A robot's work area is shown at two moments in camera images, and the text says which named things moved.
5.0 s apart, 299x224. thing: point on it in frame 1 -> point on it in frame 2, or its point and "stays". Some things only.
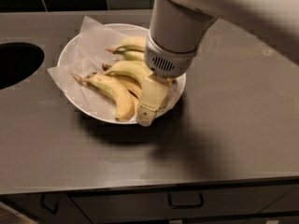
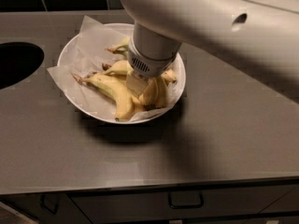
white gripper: (168, 61) -> (149, 65)
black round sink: (19, 61) stays
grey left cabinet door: (47, 208) stays
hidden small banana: (135, 103) stays
